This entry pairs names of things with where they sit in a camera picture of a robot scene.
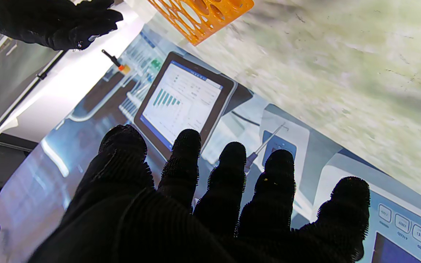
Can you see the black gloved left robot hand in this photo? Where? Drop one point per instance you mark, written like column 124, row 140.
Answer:
column 159, row 219

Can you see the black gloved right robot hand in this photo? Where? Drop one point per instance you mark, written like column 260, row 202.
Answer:
column 49, row 25

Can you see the orange plastic test tube rack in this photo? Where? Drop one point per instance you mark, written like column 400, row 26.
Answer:
column 210, row 18

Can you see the printed laboratory backdrop poster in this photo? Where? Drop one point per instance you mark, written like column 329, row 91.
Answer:
column 232, row 120

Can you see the printed side panel on frame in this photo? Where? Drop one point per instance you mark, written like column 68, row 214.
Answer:
column 31, row 91

